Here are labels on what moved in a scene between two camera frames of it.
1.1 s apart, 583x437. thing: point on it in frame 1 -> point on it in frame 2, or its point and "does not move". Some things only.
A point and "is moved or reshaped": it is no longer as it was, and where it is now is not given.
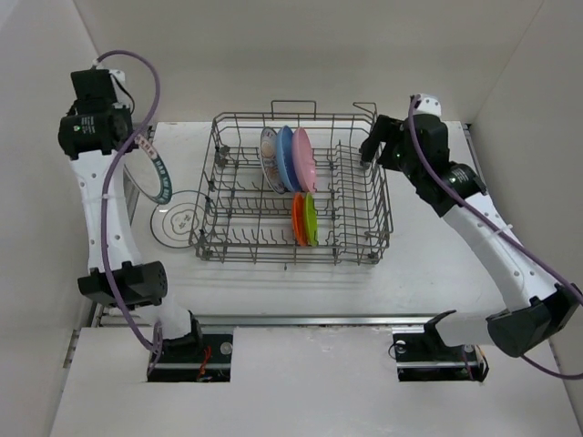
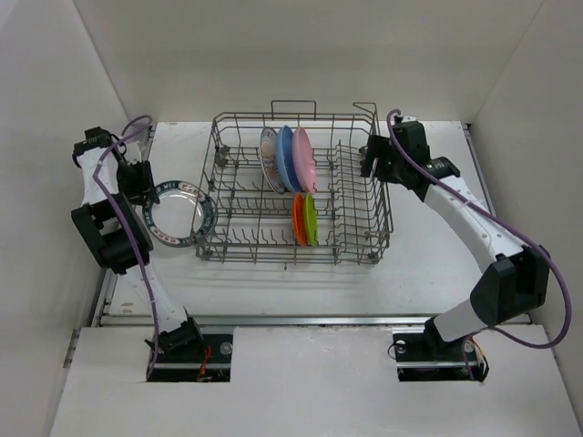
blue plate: (285, 158) does not move
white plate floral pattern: (269, 154) does not move
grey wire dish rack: (289, 188) does not move
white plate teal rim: (148, 171) is moved or reshaped
